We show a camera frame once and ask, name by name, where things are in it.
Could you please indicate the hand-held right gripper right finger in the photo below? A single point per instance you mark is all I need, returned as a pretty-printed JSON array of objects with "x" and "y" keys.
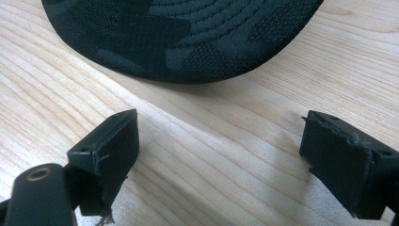
[{"x": 342, "y": 163}]

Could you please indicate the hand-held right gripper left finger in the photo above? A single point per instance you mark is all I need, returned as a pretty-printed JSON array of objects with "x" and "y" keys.
[{"x": 108, "y": 157}]

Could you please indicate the black camouflage cap brim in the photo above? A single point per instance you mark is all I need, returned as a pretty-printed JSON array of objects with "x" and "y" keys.
[{"x": 175, "y": 37}]

